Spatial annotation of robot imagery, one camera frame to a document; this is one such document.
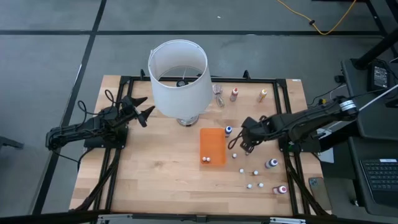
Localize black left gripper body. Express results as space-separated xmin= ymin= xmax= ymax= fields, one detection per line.
xmin=108 ymin=95 xmax=142 ymax=125

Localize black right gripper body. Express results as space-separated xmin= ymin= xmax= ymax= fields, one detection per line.
xmin=241 ymin=116 xmax=276 ymax=144

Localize yellow food coloring bottle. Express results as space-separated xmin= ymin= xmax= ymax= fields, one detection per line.
xmin=257 ymin=88 xmax=269 ymax=103

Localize purple food coloring bottle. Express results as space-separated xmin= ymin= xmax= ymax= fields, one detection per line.
xmin=264 ymin=158 xmax=279 ymax=170

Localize white shade silver table lamp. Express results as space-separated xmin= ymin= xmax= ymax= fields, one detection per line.
xmin=147 ymin=39 xmax=214 ymax=127

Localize orange translucent plastic container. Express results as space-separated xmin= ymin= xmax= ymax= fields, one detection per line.
xmin=199 ymin=127 xmax=227 ymax=167

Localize clear plastic wrapper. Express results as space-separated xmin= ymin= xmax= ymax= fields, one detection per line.
xmin=212 ymin=83 xmax=226 ymax=108

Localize black side desk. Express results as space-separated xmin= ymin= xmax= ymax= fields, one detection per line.
xmin=340 ymin=58 xmax=398 ymax=141

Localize grey chair base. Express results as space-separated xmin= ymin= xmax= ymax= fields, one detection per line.
xmin=0 ymin=136 xmax=24 ymax=150

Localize black laptop keyboard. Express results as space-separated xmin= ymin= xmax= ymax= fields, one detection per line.
xmin=359 ymin=157 xmax=398 ymax=208

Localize black stand leg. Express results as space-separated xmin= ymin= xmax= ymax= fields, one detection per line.
xmin=353 ymin=0 xmax=398 ymax=70

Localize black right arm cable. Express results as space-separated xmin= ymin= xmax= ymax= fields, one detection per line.
xmin=228 ymin=129 xmax=246 ymax=151

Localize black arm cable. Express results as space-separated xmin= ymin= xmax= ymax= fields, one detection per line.
xmin=228 ymin=129 xmax=246 ymax=151
xmin=76 ymin=89 xmax=118 ymax=118

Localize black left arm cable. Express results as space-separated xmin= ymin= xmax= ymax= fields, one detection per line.
xmin=76 ymin=89 xmax=118 ymax=118

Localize black aluminium table frame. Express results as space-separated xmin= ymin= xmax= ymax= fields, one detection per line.
xmin=70 ymin=68 xmax=331 ymax=218

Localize black power cables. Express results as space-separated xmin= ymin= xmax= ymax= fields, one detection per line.
xmin=307 ymin=81 xmax=386 ymax=108

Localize silver metal bracket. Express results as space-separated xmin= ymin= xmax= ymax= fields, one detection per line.
xmin=97 ymin=213 xmax=134 ymax=224
xmin=269 ymin=217 xmax=307 ymax=224

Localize yellow extension cable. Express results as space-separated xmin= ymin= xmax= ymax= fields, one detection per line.
xmin=275 ymin=0 xmax=358 ymax=35

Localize white cable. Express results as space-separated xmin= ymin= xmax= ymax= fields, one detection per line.
xmin=357 ymin=83 xmax=398 ymax=111

